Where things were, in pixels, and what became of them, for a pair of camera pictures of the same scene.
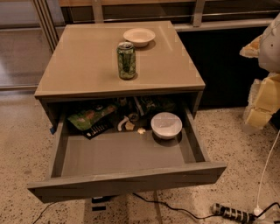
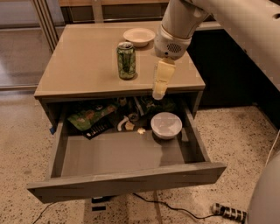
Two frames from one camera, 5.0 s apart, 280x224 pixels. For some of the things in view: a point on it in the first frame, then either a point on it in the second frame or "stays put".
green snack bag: [85, 120] stays put
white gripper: [270, 51] to [168, 45]
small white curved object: [119, 126] stays put
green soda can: [126, 56] stays put
